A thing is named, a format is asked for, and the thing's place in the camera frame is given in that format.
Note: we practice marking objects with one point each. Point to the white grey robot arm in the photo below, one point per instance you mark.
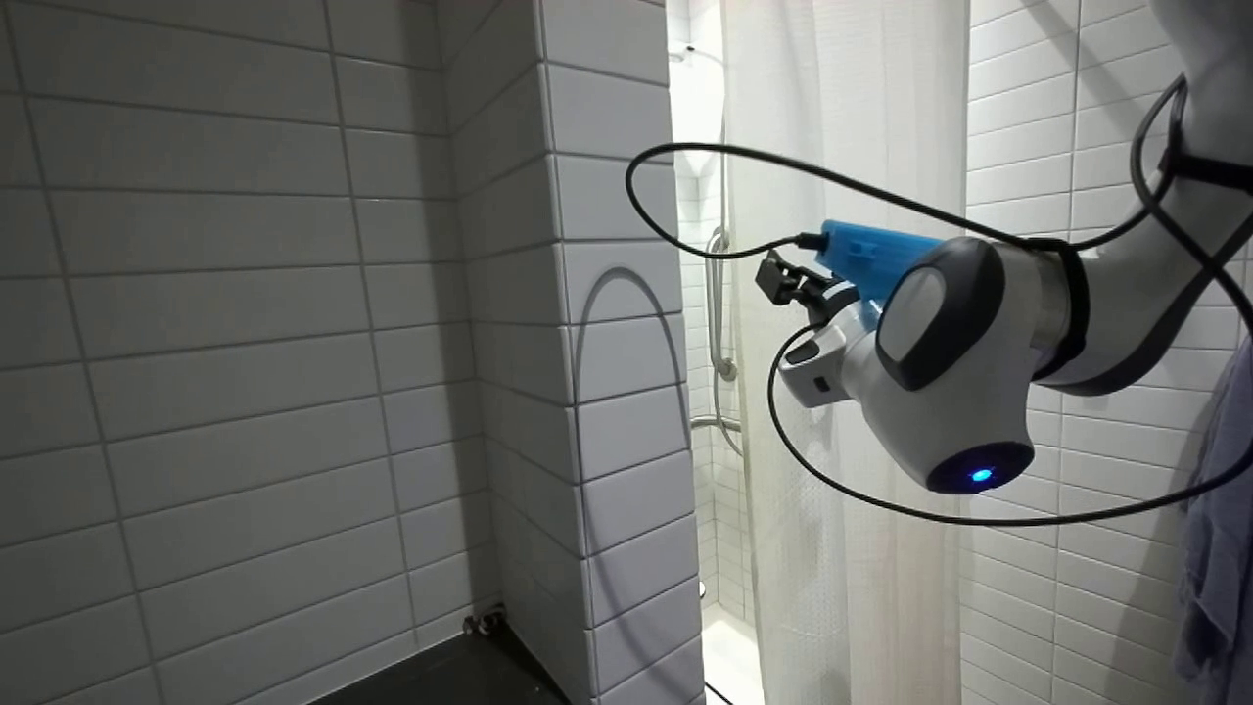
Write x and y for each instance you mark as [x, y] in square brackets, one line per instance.
[991, 355]

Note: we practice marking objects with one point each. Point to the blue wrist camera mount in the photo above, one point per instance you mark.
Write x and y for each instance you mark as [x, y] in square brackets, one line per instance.
[883, 258]

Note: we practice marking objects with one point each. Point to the white shower curtain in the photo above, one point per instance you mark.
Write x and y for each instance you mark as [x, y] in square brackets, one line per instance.
[836, 601]

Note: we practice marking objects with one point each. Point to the blue grey hanging towel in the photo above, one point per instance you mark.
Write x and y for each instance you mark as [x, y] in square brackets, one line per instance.
[1220, 560]

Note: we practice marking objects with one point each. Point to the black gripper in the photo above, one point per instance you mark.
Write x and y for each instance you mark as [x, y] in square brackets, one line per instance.
[823, 295]

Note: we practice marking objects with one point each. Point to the white tub ledge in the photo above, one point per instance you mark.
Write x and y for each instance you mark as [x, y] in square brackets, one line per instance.
[730, 658]

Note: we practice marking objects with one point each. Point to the chrome shower slide bar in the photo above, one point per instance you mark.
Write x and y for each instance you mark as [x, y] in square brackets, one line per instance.
[713, 337]

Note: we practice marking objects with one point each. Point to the small metal floor fitting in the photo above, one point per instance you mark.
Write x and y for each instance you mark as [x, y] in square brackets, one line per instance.
[484, 624]

